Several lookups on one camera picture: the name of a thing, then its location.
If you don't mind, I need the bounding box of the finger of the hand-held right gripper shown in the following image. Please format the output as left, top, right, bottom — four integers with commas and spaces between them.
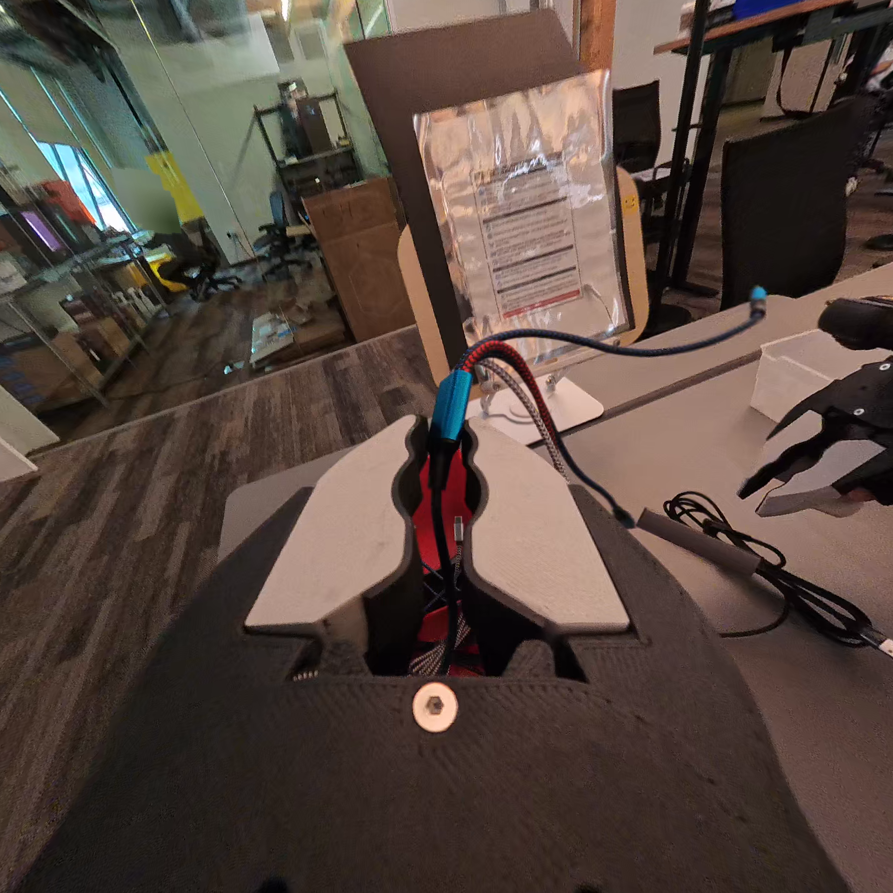
755, 446, 890, 519

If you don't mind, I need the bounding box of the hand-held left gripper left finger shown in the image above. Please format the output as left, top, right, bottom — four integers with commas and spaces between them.
244, 415, 430, 676

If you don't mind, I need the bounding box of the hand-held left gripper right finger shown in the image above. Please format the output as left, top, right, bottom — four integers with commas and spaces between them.
462, 417, 634, 676

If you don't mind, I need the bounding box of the black usb-c cable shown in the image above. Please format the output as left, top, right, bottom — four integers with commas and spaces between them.
661, 490, 893, 658

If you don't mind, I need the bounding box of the red plastic bin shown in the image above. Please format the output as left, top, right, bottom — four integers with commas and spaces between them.
412, 453, 489, 678

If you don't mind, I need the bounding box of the blue braided multi-head cable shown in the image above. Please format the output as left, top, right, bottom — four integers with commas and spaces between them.
408, 285, 770, 678

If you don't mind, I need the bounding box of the white plastic bin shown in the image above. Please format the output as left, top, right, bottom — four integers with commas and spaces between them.
750, 328, 893, 427

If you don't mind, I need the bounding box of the white board stand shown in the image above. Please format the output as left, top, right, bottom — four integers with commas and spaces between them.
466, 373, 604, 447

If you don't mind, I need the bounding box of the black office chair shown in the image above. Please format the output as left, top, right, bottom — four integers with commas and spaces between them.
719, 98, 880, 311

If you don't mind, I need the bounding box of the cardboard box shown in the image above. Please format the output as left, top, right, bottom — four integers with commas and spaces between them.
301, 178, 420, 343

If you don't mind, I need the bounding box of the standing desk with black legs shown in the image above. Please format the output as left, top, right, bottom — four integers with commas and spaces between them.
645, 0, 893, 336

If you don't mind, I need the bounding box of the instruction sheet in plastic sleeve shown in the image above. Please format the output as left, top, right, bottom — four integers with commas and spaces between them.
344, 8, 651, 388

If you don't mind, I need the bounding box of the blue office chair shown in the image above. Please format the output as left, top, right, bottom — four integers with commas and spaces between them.
254, 192, 315, 273

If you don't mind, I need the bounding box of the black mesh chair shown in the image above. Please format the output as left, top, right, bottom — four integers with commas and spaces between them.
613, 80, 692, 210

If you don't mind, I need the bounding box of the black shelf rack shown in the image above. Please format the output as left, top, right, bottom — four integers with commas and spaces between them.
253, 80, 381, 203

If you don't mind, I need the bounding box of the wooden post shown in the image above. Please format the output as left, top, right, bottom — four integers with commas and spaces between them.
579, 0, 618, 71

